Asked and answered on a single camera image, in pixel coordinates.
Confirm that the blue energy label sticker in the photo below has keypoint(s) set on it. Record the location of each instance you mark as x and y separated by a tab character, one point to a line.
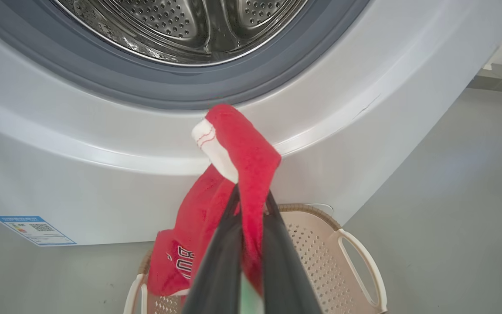
33	229

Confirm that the cream perforated laundry basket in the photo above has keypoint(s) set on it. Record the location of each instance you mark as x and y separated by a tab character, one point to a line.
320	261

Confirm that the red and white garment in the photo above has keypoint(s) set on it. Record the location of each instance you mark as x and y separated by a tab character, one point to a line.
251	157

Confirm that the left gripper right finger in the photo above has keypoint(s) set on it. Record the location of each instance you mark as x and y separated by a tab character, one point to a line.
283	270

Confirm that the round white filter cover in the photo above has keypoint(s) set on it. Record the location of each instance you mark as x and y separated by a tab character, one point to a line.
320	207

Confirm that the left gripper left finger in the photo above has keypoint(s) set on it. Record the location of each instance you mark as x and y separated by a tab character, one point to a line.
220	270

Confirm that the stainless steel washing machine drum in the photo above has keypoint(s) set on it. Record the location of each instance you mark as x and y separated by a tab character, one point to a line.
168	26

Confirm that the white front-load washing machine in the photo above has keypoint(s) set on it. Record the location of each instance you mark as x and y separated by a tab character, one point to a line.
103	174

